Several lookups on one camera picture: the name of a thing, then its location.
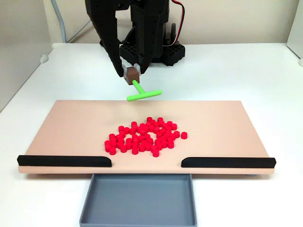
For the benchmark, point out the black edge rail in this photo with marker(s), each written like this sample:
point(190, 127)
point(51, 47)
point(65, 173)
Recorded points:
point(59, 161)
point(225, 162)

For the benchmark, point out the beige flat pushing board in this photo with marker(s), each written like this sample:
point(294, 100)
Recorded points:
point(71, 130)

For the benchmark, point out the green T pusher brown block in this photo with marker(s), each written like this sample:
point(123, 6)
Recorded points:
point(144, 95)

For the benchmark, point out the red cylindrical granule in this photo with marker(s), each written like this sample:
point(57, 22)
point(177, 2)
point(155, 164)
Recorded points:
point(121, 128)
point(155, 153)
point(160, 119)
point(184, 135)
point(176, 134)
point(171, 144)
point(127, 129)
point(134, 124)
point(112, 151)
point(174, 126)
point(169, 123)
point(149, 119)

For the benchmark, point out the grey rectangular container tray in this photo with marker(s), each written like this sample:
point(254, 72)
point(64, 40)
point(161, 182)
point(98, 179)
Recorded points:
point(139, 201)

